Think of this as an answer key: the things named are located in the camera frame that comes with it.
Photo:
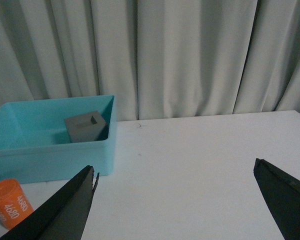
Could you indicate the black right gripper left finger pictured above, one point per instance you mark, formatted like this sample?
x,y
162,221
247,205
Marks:
x,y
64,215

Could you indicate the orange cylinder part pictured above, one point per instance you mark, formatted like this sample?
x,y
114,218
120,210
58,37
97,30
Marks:
x,y
14,205

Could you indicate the gray block with square hole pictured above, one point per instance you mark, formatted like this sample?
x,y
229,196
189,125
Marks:
x,y
87,127

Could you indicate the light blue plastic box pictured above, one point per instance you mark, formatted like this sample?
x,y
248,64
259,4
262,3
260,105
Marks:
x,y
35,146

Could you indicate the pale gray-green curtain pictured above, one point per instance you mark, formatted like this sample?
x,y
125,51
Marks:
x,y
160,58

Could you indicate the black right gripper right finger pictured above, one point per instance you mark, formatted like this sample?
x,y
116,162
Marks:
x,y
281,193

